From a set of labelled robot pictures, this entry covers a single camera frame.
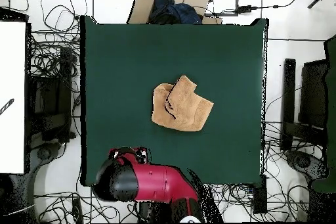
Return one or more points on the tan terry towel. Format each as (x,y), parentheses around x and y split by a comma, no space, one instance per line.
(183,108)

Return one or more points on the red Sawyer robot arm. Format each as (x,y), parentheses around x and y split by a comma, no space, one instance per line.
(157,182)

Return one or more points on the white flat panel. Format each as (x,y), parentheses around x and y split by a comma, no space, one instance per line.
(13,76)

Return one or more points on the grey stand foot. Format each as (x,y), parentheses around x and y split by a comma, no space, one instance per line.
(302,161)
(44,153)

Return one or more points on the dark green table cloth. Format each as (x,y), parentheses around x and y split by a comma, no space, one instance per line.
(118,76)

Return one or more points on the black striped rod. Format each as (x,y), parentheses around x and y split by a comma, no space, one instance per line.
(6,106)

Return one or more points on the brown cardboard box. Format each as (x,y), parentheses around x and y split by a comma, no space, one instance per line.
(141,8)

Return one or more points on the dark blue jeans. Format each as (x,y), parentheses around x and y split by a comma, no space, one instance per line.
(181,13)

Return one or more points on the black power adapter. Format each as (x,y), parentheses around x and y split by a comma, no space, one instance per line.
(244,9)

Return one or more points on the black stand frame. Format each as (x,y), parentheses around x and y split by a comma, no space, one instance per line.
(52,98)
(288,90)

